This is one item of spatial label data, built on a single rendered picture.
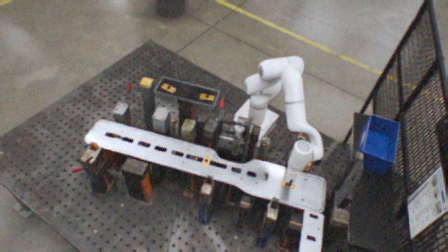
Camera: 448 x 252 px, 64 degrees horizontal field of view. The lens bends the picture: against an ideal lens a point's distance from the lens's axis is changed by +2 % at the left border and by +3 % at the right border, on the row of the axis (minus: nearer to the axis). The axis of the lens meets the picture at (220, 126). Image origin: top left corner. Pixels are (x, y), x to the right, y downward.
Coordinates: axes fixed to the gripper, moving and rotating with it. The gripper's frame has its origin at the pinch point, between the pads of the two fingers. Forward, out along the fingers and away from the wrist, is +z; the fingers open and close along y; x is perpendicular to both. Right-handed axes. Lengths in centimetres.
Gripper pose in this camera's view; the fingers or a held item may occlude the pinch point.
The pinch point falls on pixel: (289, 181)
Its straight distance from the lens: 193.0
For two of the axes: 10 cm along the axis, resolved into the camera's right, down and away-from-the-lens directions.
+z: -0.6, 6.4, 7.7
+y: -2.7, 7.3, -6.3
